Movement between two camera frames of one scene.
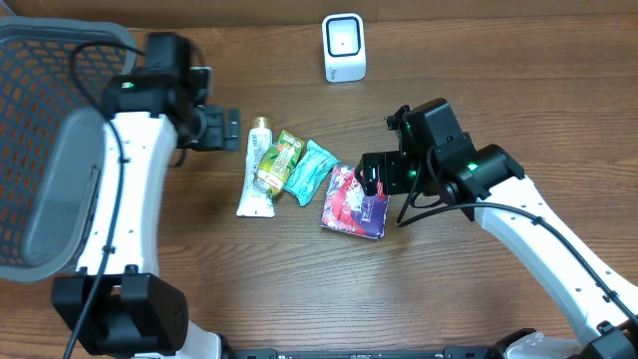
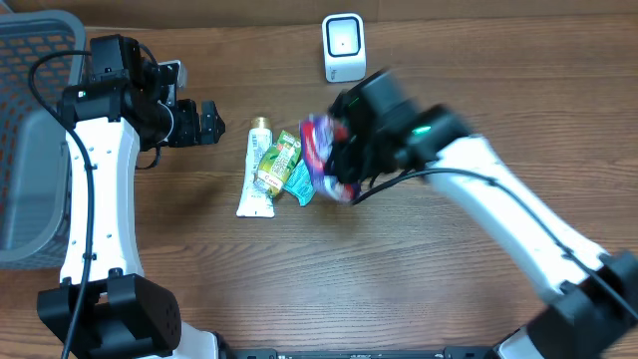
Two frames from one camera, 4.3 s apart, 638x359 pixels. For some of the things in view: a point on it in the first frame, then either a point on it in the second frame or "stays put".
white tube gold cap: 255,201 stays put
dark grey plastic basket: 52,139 stays put
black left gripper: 231,129 -> 197,123
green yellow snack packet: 276,165 stays put
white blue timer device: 344,47 stays put
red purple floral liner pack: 347,206 -> 320,137
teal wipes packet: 311,174 stays put
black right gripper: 372,175 -> 346,145
